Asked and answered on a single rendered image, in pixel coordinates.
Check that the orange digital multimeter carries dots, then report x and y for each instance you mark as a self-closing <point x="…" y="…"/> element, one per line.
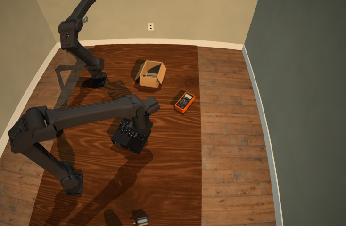
<point x="184" y="102"/>

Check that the dark grey fader panel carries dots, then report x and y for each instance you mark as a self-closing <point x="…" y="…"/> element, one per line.
<point x="128" y="139"/>

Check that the open brown cardboard box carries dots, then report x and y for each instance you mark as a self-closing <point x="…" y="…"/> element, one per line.
<point x="154" y="69"/>

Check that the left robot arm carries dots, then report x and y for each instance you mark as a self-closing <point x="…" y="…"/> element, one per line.
<point x="68" y="31"/>

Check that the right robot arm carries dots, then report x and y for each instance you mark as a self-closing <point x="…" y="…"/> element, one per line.
<point x="31" y="129"/>

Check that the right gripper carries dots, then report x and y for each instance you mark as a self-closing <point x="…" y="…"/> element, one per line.
<point x="140" y="128"/>

